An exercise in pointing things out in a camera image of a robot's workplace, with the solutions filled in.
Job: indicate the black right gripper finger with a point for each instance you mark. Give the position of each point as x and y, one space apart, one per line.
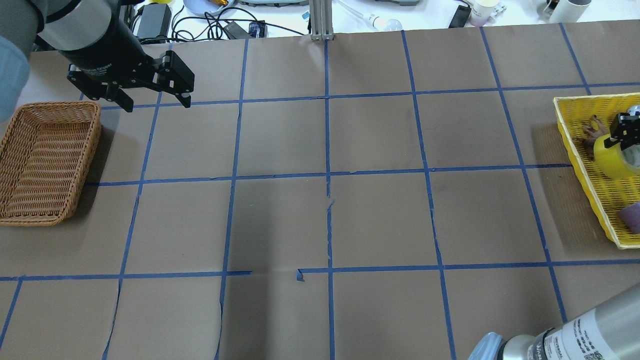
615 133

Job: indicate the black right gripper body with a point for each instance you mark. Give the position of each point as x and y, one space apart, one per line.
622 131

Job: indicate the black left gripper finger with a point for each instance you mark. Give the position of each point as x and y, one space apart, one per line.
107 91
172 75

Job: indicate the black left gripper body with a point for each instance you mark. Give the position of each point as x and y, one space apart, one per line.
114 56

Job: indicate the yellow tape roll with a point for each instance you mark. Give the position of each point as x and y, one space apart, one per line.
616 163

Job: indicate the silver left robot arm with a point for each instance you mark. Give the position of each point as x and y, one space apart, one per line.
62 24

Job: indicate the brown toy animal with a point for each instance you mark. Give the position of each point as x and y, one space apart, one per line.
591 134

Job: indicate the black power adapter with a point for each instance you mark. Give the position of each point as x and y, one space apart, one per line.
153 23

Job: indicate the yellow plastic basket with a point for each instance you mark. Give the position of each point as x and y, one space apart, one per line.
608 181

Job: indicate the blue plate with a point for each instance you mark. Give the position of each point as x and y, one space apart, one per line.
200 7

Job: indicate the purple foam block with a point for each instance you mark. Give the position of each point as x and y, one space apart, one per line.
630 217

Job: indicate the brown wicker basket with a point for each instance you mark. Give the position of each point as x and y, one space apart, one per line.
46 154

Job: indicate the white paper cup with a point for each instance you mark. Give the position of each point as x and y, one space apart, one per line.
481 11

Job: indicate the light bulb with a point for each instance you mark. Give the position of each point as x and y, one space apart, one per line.
383 24

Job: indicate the aluminium frame post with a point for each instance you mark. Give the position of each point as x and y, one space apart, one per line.
321 20

